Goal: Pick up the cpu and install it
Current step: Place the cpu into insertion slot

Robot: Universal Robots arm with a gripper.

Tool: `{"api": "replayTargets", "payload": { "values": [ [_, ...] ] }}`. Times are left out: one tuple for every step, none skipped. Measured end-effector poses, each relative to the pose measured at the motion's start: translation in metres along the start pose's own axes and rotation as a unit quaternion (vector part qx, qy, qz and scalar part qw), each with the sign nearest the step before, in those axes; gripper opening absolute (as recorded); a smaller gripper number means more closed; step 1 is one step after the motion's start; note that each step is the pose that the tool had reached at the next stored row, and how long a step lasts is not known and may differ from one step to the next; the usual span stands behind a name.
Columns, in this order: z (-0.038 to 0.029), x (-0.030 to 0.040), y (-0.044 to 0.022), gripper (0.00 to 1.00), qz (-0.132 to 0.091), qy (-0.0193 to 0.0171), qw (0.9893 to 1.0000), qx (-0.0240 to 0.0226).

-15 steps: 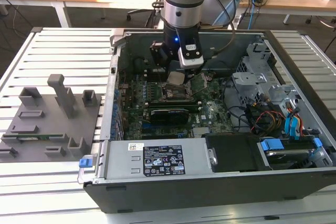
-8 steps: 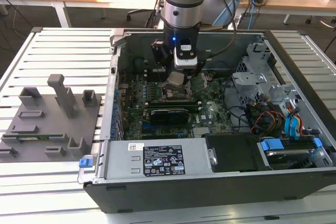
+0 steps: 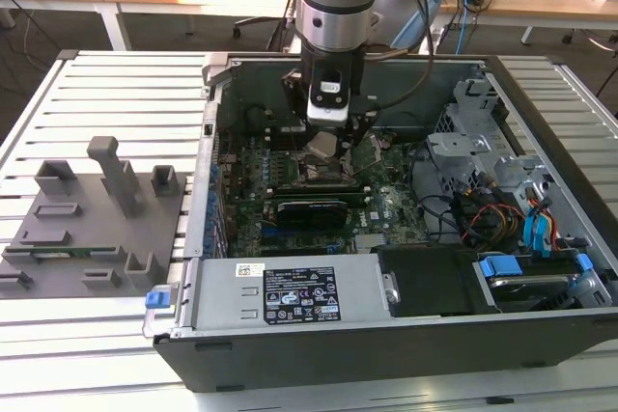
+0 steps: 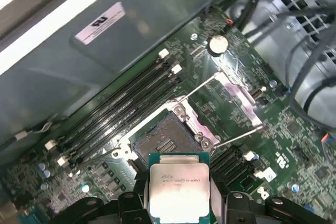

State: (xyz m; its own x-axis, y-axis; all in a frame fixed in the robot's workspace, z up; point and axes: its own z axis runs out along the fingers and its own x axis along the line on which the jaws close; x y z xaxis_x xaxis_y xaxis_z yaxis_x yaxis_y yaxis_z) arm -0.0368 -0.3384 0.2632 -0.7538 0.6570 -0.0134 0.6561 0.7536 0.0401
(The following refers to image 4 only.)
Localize white sticker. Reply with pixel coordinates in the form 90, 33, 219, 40
75, 2, 125, 44

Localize green motherboard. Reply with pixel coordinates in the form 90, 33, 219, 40
0, 11, 336, 224

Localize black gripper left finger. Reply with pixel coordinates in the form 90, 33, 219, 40
49, 176, 149, 224

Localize metal socket cover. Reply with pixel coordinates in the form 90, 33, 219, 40
183, 70, 268, 148

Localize silver metal drive cage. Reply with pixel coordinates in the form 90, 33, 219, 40
236, 0, 336, 120

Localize black RAM slot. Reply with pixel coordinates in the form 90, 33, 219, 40
44, 48, 170, 151
214, 150, 259, 176
52, 57, 175, 158
225, 168, 276, 193
67, 73, 188, 172
209, 144, 246, 168
56, 63, 183, 167
219, 159, 263, 185

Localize round coin battery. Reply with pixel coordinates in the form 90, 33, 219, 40
208, 34, 228, 56

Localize internal USB port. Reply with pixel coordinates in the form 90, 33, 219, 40
250, 87, 263, 103

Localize silver green CPU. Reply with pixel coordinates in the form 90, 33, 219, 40
148, 152, 211, 224

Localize CPU socket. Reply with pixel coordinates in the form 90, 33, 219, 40
111, 95, 223, 180

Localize black wire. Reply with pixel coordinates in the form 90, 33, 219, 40
285, 3, 336, 133

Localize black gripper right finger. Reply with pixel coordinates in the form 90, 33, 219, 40
209, 181, 336, 224

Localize black grey PC case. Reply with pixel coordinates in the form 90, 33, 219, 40
0, 0, 336, 224

